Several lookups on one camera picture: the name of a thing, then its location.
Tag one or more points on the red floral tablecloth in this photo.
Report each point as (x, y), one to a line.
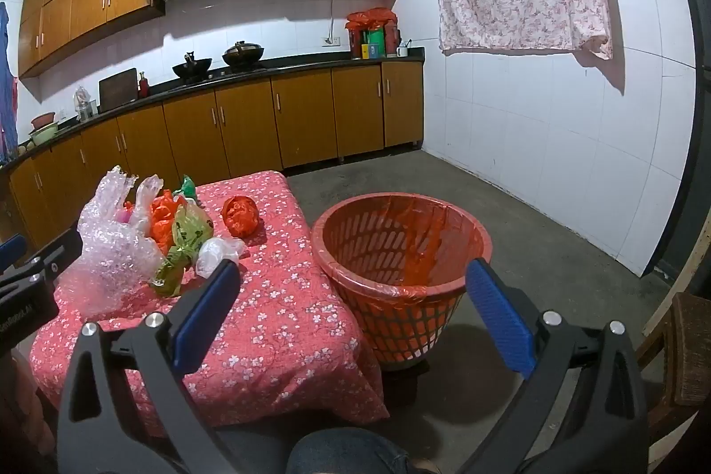
(289, 329)

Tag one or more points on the red basin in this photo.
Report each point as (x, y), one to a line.
(43, 120)

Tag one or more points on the white wall socket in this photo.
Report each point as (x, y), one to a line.
(331, 41)

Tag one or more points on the red bag over canisters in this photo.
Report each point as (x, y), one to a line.
(372, 17)

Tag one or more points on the white plastic bag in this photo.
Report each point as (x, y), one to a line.
(216, 254)

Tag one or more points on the red canister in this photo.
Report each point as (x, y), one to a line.
(355, 43)
(391, 41)

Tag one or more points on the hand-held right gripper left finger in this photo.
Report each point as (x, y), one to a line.
(205, 307)

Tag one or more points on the dark cutting board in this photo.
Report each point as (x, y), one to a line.
(118, 91)

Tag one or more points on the row of wooden base cabinets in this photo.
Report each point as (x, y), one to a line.
(244, 124)

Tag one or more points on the red plastic basket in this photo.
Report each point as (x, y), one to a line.
(405, 329)

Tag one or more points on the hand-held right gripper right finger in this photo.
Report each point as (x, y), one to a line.
(500, 318)

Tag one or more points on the red plastic bag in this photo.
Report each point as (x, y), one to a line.
(162, 227)
(240, 216)

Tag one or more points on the red bottle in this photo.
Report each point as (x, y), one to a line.
(144, 88)

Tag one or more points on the yellow-green plastic bag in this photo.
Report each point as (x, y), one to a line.
(186, 235)

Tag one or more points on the clear plastic bag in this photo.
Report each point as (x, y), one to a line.
(111, 252)

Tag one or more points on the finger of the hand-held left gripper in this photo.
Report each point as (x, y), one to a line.
(55, 252)
(11, 252)

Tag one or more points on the dark green plastic bag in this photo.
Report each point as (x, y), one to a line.
(186, 186)

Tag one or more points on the white mug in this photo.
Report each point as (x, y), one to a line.
(402, 52)

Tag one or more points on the black wok with lid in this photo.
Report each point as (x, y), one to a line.
(243, 56)

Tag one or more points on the blue and pink hanging cloth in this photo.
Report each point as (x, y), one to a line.
(5, 63)

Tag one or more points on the black kitchen countertop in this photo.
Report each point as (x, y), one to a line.
(289, 63)

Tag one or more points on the red basket liner bag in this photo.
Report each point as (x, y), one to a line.
(422, 252)

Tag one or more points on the wooden chair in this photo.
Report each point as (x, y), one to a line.
(689, 340)

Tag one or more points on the green box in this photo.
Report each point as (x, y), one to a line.
(376, 43)

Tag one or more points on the person's leg in jeans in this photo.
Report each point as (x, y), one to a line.
(355, 452)

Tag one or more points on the small pink item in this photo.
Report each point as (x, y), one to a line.
(123, 217)

